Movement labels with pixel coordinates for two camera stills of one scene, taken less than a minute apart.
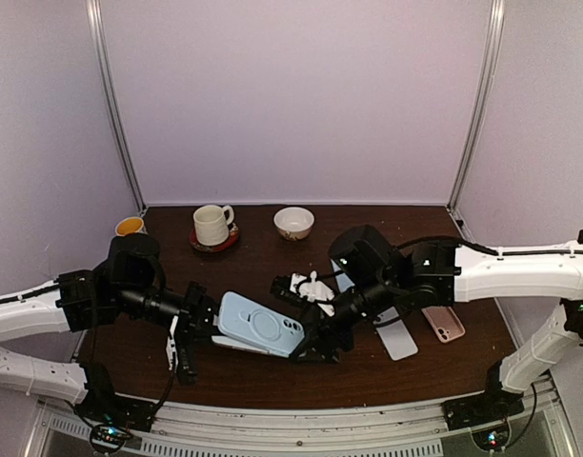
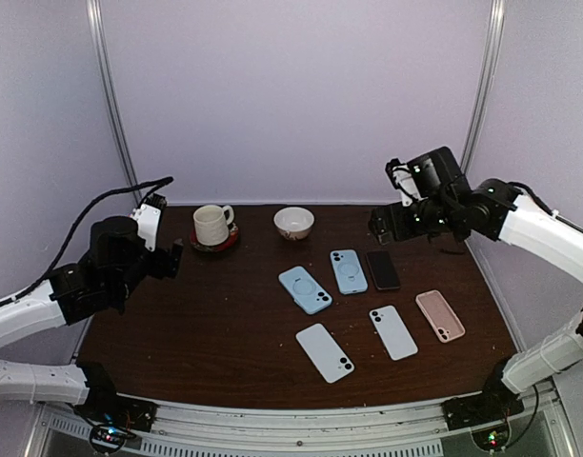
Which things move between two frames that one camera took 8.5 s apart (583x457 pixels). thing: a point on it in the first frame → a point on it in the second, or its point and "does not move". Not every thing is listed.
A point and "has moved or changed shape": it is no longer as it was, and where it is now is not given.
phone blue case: [258, 323] has moved or changed shape
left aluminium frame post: [94, 14] does not move
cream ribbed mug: [211, 228] does not move
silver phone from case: [220, 339] has moved or changed shape
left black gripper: [204, 310] → [160, 268]
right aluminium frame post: [493, 44] does not move
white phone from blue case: [394, 334] does not move
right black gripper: [322, 327] → [399, 230]
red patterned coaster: [233, 232] does not move
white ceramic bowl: [293, 223] does not move
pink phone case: [445, 322] does not move
